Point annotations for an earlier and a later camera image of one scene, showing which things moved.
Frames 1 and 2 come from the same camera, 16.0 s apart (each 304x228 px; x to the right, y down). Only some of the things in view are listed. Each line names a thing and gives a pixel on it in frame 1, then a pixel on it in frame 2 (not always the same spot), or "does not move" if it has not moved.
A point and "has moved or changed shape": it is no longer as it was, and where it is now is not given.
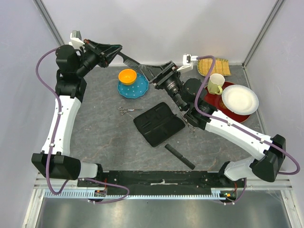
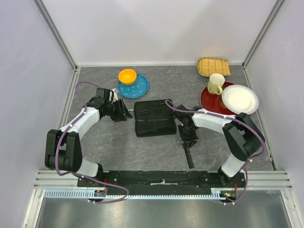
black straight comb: [180, 156] → [188, 156]
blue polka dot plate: [137, 89] does not move
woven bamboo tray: [221, 66] does not move
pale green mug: [214, 84] does not move
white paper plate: [241, 99] does not move
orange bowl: [127, 76] does not move
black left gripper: [105, 53] → [119, 117]
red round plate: [216, 99] does not move
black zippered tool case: [158, 124] has moved or changed shape
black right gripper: [167, 71] → [193, 139]
